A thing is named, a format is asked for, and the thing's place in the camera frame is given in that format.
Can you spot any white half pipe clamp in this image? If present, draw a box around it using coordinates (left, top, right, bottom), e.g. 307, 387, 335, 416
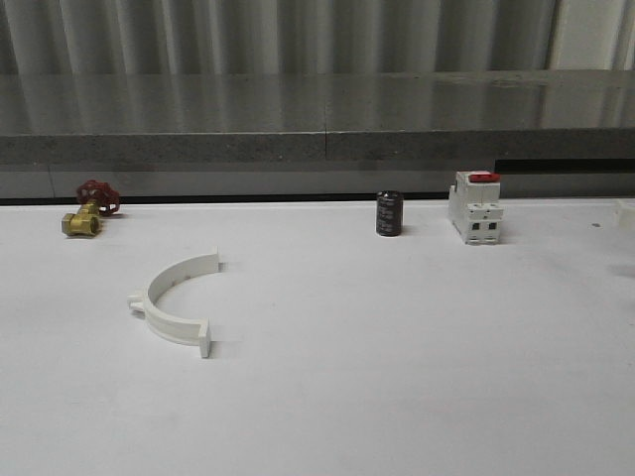
613, 199, 635, 230
127, 247, 219, 359

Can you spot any white circuit breaker red switch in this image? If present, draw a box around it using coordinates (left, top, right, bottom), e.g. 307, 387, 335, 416
448, 171, 503, 245

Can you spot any brass valve red handwheel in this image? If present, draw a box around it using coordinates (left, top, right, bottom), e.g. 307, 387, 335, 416
61, 179, 120, 237

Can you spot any black cylindrical capacitor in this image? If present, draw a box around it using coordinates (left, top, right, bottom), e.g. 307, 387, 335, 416
376, 190, 404, 237

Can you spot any grey stone bench ledge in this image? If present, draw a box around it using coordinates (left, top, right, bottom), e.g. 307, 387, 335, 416
1, 70, 634, 173

